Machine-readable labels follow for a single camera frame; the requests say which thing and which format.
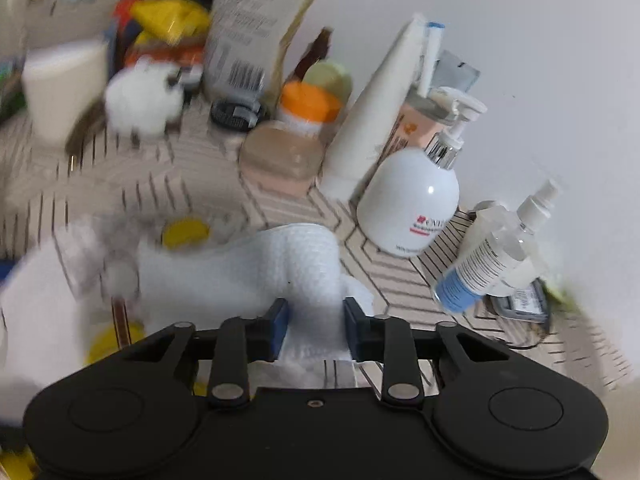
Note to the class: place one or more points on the geometric patterned tablecloth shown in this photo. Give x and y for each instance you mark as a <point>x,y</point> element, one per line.
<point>350,210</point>

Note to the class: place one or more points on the translucent white container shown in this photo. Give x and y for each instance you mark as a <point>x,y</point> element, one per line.
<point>525,272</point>

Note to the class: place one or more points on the brown glass bottle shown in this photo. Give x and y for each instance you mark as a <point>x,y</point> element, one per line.
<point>316,52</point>

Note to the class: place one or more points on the white pump bottle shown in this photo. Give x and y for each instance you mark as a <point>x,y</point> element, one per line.
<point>407,200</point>

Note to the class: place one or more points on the white and brown plush toy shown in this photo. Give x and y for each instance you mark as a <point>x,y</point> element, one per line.
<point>142,97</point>

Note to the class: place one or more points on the large snack bag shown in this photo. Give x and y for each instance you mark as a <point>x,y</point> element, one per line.
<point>255,25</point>

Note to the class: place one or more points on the grey charger device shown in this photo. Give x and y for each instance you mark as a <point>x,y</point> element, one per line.
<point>525,302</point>

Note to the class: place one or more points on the orange snack packet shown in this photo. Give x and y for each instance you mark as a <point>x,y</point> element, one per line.
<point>165,55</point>

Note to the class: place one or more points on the pink compact case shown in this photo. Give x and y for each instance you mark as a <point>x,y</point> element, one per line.
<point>280,157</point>

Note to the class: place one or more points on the yellow cartoon ceramic plate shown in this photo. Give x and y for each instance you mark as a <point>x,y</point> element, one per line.
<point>185,234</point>

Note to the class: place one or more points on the clear spray bottle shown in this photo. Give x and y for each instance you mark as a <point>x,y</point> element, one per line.
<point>480,265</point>

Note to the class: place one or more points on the white cosmetic tube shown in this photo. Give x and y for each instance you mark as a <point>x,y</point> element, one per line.
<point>375,110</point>

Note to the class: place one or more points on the white plastic cup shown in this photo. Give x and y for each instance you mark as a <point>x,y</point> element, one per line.
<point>62,95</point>

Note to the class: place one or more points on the yellow snack packet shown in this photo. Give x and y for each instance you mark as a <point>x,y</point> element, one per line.
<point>167,20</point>

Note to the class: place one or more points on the green round container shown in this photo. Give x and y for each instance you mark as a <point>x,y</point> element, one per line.
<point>330,77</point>

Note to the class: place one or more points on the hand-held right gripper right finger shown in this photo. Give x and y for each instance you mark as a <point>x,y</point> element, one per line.
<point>352,330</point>

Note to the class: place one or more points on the orange lid jar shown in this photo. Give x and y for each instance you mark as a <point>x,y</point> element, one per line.
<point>307,105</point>

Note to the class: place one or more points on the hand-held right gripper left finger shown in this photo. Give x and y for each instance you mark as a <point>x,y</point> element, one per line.
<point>280,330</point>

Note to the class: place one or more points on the white paper towel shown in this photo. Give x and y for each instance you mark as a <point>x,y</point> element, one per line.
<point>260,270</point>

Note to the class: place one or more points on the grey foil packet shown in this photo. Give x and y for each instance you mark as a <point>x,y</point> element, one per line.
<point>457,72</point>

